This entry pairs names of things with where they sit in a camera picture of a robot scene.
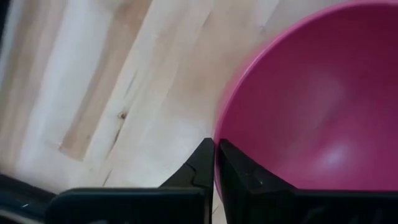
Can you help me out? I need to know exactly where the black aluminium table frame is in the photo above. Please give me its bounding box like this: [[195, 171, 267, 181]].
[[0, 0, 9, 44]]

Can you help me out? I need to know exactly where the magenta bowl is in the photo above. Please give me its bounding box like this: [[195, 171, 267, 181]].
[[213, 0, 398, 200]]

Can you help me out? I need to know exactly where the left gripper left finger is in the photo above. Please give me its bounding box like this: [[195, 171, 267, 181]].
[[46, 138, 215, 224]]

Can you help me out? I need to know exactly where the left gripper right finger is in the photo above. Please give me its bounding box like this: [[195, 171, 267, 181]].
[[219, 139, 398, 224]]

